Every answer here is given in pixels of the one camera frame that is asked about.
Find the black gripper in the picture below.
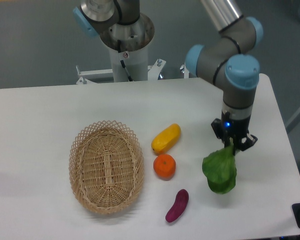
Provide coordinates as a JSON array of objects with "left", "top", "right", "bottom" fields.
[{"left": 211, "top": 112, "right": 258, "bottom": 156}]

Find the green leafy vegetable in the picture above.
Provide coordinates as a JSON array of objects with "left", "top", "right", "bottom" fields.
[{"left": 202, "top": 145, "right": 237, "bottom": 195}]

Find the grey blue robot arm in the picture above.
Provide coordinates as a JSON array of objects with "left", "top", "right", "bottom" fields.
[{"left": 73, "top": 0, "right": 264, "bottom": 153}]

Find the yellow mango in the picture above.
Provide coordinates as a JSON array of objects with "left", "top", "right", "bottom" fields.
[{"left": 151, "top": 123, "right": 181, "bottom": 155}]

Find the orange tangerine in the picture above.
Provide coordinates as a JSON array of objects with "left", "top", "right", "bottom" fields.
[{"left": 153, "top": 154, "right": 176, "bottom": 179}]

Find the purple sweet potato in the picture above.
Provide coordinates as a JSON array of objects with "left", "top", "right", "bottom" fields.
[{"left": 165, "top": 189, "right": 189, "bottom": 223}]

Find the woven wicker basket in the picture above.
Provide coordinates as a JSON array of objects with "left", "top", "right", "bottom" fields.
[{"left": 68, "top": 120, "right": 144, "bottom": 215}]

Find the white metal base frame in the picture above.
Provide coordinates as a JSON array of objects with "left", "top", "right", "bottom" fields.
[{"left": 75, "top": 57, "right": 190, "bottom": 85}]

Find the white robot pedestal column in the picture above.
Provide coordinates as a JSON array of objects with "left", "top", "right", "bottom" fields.
[{"left": 100, "top": 13, "right": 155, "bottom": 82}]

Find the black cable on pedestal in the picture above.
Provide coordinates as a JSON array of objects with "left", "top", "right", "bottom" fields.
[{"left": 117, "top": 39, "right": 134, "bottom": 82}]

